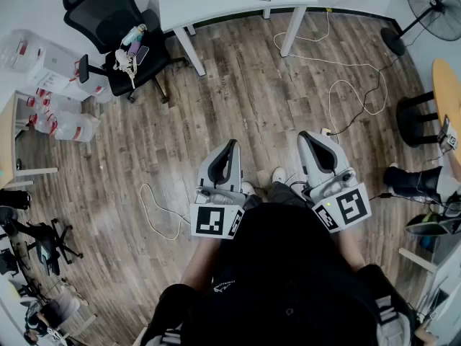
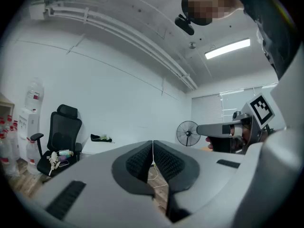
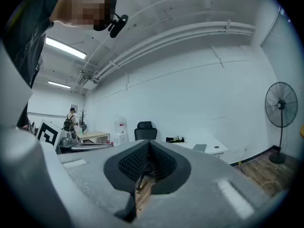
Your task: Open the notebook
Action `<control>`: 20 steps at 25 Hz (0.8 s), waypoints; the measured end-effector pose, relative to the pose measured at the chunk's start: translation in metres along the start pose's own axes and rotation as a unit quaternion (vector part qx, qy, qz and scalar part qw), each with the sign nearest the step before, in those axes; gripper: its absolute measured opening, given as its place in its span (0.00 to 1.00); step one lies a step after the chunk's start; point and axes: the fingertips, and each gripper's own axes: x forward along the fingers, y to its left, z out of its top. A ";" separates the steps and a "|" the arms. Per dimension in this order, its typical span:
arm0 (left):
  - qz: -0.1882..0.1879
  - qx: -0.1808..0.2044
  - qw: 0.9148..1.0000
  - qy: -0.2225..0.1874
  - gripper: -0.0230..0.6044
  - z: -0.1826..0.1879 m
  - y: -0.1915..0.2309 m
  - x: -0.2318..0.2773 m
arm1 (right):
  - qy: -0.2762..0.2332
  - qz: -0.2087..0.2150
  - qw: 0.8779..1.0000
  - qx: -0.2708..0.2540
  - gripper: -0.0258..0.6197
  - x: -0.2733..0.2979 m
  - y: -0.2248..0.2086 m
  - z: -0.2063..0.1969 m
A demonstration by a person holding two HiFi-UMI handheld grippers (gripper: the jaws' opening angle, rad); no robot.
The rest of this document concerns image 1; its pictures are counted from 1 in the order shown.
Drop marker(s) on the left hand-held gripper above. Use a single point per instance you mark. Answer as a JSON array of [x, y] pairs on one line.
[[209, 220]]

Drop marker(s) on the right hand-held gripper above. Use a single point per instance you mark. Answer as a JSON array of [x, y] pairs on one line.
[[351, 205]]

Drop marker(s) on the person's left forearm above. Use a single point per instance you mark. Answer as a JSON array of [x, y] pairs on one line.
[[201, 261]]

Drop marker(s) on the person's right forearm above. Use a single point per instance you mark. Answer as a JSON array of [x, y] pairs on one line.
[[351, 251]]

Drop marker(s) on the white power strip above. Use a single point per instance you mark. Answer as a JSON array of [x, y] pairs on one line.
[[327, 132]]

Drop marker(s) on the person's left shoe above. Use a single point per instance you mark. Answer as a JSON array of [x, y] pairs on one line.
[[248, 187]]

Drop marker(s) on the person's shoe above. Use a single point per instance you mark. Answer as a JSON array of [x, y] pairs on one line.
[[278, 175], [248, 187]]

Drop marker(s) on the person's left leg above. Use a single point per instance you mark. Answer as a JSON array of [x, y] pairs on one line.
[[252, 202]]

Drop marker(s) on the person's leg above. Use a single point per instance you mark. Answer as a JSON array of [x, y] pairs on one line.
[[284, 193], [252, 202]]

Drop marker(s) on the person's right shoe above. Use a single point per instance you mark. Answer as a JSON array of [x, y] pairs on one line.
[[278, 175]]

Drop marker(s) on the person's right leg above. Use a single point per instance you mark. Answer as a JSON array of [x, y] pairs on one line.
[[284, 193]]

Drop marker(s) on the black round stool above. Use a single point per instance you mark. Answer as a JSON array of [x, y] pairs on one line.
[[410, 121]]

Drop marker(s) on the person's black shirt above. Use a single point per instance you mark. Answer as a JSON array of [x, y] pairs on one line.
[[281, 265]]

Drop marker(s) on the black and green bag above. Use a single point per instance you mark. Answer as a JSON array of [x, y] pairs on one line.
[[428, 223]]

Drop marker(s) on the smartphone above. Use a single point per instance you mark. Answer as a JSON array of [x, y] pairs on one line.
[[143, 54]]

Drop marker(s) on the round wooden table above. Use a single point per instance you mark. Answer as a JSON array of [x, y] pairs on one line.
[[446, 92]]

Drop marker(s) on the beige knotted cloth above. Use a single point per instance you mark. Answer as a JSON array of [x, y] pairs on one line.
[[126, 65]]

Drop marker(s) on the purple pouch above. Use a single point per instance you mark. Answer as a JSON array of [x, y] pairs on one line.
[[134, 49]]

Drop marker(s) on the clear teal water bottle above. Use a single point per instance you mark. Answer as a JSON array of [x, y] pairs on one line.
[[134, 34]]

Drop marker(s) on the black standing fan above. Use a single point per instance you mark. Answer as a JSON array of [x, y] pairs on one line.
[[432, 2]]

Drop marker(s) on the black swivel chair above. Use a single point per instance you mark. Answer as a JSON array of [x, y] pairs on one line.
[[43, 245]]

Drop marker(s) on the white cardboard box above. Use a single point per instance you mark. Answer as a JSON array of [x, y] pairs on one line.
[[52, 67]]

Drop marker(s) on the black mesh office chair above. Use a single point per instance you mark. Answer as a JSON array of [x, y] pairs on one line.
[[101, 9]]

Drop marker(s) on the light wooden side table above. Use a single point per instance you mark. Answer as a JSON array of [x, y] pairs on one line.
[[7, 139]]

